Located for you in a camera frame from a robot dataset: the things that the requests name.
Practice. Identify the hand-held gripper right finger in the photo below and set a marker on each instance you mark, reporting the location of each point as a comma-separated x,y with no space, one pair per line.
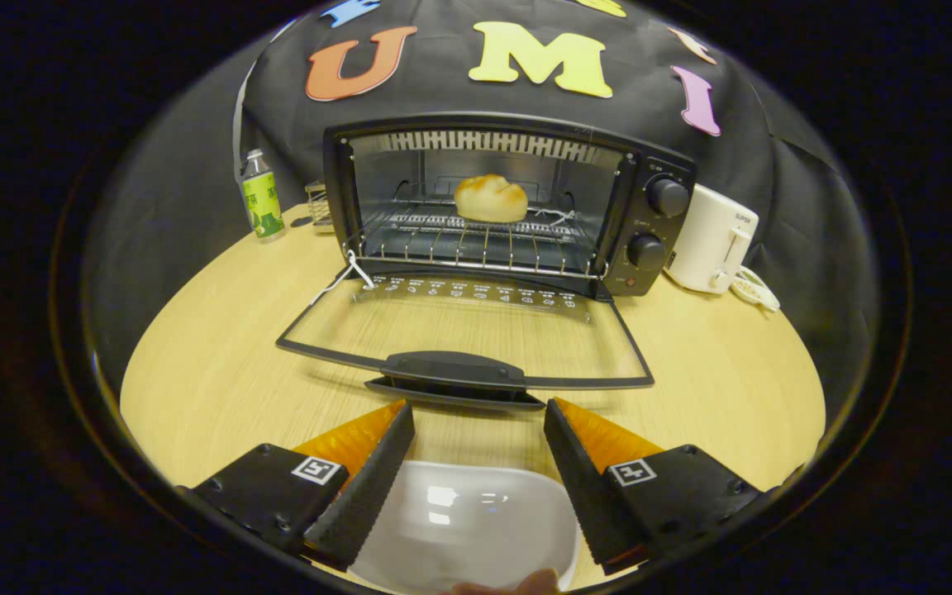
596,496

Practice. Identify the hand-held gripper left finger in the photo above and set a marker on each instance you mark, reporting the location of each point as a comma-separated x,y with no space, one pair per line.
364,500

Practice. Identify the black toaster oven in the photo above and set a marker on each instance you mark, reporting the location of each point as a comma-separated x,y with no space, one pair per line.
658,223

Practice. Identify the round golden bread bun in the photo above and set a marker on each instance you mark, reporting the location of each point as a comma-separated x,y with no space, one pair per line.
490,198

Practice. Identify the metal oven rack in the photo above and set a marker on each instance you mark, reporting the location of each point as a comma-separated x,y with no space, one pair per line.
476,244

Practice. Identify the white pop-up toaster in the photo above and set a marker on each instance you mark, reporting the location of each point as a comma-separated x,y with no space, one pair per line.
711,240

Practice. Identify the white square plate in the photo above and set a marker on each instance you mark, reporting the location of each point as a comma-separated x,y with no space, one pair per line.
468,529

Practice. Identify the small white sauce dish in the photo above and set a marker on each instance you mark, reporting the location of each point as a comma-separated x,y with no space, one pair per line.
768,299
747,285

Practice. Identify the green label plastic bottle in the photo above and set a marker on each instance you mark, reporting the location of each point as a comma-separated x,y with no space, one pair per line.
261,198

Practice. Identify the black backdrop cloth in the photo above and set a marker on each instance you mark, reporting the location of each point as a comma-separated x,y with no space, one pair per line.
178,190

